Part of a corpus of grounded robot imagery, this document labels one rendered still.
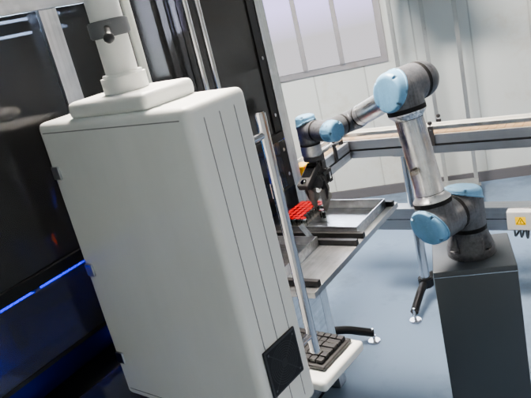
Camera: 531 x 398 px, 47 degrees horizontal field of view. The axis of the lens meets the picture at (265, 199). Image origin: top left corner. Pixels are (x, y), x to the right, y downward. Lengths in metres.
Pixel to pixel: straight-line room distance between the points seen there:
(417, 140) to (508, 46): 3.13
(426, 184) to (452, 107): 3.11
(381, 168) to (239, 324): 3.91
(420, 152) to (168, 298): 0.87
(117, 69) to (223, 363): 0.67
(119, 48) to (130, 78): 0.06
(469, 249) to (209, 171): 1.09
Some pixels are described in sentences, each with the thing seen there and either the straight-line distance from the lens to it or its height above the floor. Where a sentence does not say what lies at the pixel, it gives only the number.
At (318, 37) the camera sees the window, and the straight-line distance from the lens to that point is 4.92.
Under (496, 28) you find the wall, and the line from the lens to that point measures 4.91.
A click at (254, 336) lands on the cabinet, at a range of 1.32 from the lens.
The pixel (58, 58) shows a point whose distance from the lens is 1.67.
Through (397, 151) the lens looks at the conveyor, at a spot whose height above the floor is 0.86.
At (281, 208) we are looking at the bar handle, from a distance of 1.37.
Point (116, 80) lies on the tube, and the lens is 1.34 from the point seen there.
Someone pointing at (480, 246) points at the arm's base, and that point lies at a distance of 2.05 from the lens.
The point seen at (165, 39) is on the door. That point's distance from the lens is 1.97.
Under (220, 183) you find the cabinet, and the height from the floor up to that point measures 1.39.
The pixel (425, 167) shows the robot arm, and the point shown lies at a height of 1.14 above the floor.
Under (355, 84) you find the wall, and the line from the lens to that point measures 4.96.
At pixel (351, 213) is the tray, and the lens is 2.35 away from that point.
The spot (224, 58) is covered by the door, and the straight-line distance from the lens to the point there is 2.19.
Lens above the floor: 1.70
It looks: 17 degrees down
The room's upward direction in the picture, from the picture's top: 14 degrees counter-clockwise
